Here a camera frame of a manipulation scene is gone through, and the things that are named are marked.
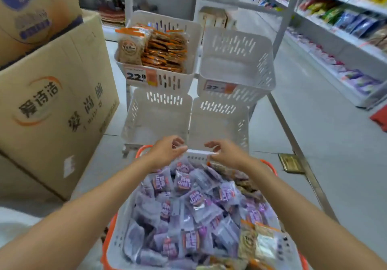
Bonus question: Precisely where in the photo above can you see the person's right hand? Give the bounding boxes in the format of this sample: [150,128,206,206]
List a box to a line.
[204,139,253,172]

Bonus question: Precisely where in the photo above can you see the person's left hand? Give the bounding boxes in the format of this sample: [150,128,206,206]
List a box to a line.
[146,136,188,171]

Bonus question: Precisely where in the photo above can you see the white plastic basket with packets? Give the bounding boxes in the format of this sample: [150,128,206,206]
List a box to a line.
[106,149,303,270]

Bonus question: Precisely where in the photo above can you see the person's right forearm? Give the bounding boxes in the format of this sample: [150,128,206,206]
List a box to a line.
[242,157,387,270]

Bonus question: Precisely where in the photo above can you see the person's left forearm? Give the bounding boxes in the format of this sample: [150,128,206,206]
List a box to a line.
[0,155,156,270]

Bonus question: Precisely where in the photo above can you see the white slotted display basket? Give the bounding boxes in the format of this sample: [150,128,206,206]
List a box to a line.
[188,97,250,154]
[114,10,202,95]
[197,27,276,104]
[121,88,193,150]

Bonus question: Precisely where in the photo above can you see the brown snack packet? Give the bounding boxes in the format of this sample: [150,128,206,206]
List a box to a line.
[208,162,260,198]

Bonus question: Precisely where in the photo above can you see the pile of purple snack packets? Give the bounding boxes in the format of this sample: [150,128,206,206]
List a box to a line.
[122,157,282,270]

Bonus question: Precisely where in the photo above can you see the white and orange price label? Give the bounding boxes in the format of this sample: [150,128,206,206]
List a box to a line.
[203,79,238,94]
[124,65,158,88]

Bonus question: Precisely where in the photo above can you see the brass floor plate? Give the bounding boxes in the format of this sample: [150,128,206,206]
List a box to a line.
[278,153,305,175]

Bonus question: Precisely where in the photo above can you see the tan snack packet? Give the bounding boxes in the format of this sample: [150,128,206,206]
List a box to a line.
[238,220,283,262]

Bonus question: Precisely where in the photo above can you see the stack of orange snack packets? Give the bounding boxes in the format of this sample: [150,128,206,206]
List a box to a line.
[140,24,188,74]

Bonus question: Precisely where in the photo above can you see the tan packet with round label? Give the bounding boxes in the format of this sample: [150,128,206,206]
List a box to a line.
[115,27,151,66]

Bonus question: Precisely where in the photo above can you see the orange shopping basket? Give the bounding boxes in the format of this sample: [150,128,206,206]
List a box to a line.
[100,145,309,270]

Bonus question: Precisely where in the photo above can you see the large cardboard box, orange logo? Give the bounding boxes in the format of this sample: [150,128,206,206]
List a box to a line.
[0,9,120,201]

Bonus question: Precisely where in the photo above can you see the beige boxes group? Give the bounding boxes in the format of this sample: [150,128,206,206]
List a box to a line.
[198,6,238,32]

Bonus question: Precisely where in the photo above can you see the row of pink packets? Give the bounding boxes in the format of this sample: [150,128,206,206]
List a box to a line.
[285,26,346,71]

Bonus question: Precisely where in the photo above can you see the stack of red goods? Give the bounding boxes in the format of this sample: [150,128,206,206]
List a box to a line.
[97,0,126,26]

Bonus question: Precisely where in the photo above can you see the row of purple bags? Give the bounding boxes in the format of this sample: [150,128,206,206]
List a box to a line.
[340,68,383,97]

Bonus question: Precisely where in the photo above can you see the red cloth item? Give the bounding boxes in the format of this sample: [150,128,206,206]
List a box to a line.
[369,105,387,133]

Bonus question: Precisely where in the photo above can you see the white shop shelf unit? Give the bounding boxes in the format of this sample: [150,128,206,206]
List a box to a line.
[240,0,387,111]

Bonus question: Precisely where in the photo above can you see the row of green and blue bags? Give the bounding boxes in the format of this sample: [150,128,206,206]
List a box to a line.
[297,0,387,53]

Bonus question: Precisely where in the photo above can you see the cardboard box with blue print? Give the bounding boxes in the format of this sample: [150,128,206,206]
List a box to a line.
[0,0,84,68]

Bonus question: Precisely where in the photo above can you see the metal floor rail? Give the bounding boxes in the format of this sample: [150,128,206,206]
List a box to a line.
[267,93,339,223]

